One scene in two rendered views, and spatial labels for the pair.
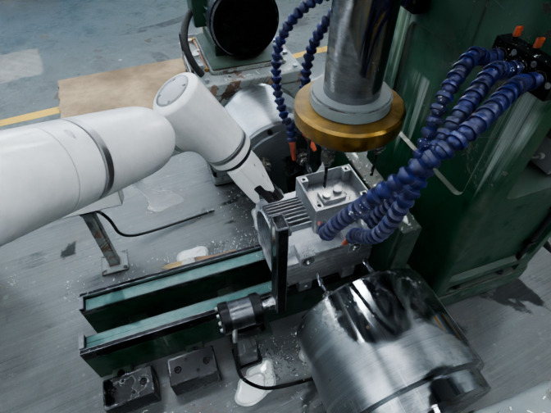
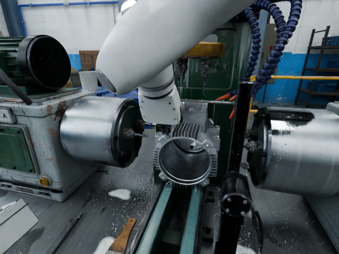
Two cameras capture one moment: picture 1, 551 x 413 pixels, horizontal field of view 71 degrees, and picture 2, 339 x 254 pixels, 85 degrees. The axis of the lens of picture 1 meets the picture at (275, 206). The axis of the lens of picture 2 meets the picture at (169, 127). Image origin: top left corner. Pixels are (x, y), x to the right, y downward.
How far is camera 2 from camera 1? 0.63 m
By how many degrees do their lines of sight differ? 52
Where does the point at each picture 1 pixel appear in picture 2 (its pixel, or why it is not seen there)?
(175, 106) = not seen: hidden behind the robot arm
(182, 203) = (44, 232)
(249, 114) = (100, 105)
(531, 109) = (248, 30)
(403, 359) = (324, 114)
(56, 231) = not seen: outside the picture
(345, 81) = not seen: hidden behind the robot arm
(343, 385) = (329, 145)
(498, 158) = (242, 58)
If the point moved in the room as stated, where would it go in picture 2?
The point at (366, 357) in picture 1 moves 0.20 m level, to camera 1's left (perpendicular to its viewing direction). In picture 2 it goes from (319, 125) to (328, 162)
